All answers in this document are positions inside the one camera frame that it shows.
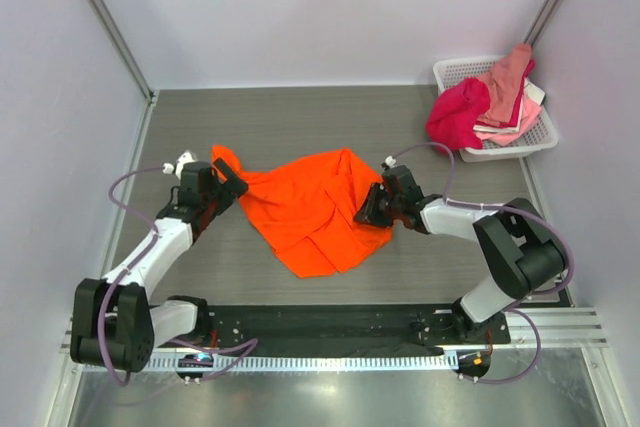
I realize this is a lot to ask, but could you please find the orange t shirt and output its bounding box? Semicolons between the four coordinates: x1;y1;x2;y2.
211;145;393;278

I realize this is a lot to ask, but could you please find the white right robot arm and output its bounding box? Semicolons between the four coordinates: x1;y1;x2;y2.
354;165;570;340

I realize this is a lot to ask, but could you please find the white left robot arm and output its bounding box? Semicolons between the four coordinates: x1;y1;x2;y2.
69;151;248;374

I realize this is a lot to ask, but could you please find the magenta t shirt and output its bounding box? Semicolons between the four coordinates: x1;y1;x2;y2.
425;78;490;150

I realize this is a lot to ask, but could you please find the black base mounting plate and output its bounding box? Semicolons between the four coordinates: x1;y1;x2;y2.
181;304;511;359

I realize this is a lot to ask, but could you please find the light pink t shirt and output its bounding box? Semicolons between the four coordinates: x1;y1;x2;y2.
474;95;542;147

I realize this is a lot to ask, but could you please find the white folded t shirt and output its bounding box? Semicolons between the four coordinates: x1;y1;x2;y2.
523;77;546;105

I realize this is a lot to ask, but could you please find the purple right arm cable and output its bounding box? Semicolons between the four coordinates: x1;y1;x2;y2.
382;141;576;387

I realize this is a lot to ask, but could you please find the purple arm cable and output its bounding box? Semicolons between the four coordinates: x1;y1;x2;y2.
382;141;576;387
97;164;259;388

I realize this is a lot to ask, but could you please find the left aluminium corner post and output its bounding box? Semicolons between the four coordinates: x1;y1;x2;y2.
87;0;154;104

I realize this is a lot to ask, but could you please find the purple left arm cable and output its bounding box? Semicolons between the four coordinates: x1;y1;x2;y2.
97;164;259;388

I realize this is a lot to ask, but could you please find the white slotted cable duct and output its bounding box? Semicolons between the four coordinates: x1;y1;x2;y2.
143;351;459;374

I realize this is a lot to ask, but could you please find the aluminium rail frame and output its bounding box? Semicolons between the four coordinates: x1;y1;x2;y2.
60;306;609;354

